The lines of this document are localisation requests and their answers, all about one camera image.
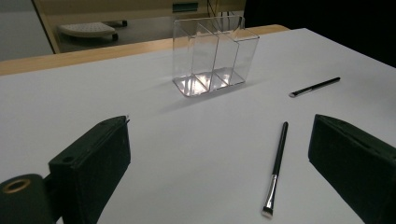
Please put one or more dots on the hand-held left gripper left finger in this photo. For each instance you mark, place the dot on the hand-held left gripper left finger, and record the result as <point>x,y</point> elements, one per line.
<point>93,168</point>

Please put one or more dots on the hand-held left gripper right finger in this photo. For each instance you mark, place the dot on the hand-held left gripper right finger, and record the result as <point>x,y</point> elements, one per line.
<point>358,165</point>

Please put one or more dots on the black makeup brush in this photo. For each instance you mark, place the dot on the black makeup brush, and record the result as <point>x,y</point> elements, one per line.
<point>278,155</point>

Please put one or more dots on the black pen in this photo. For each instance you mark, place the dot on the black pen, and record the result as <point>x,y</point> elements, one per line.
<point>320,84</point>

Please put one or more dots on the clear acrylic organizer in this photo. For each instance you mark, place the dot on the clear acrylic organizer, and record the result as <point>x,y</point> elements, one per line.
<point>218,62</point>

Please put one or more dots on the dark curtain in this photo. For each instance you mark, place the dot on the dark curtain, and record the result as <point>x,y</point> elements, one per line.
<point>327,25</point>

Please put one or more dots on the light wooden desk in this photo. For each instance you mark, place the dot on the light wooden desk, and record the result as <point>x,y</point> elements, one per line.
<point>93,7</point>

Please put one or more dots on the dark rectangular desk plate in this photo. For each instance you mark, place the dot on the dark rectangular desk plate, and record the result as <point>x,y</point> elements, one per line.
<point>185,6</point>

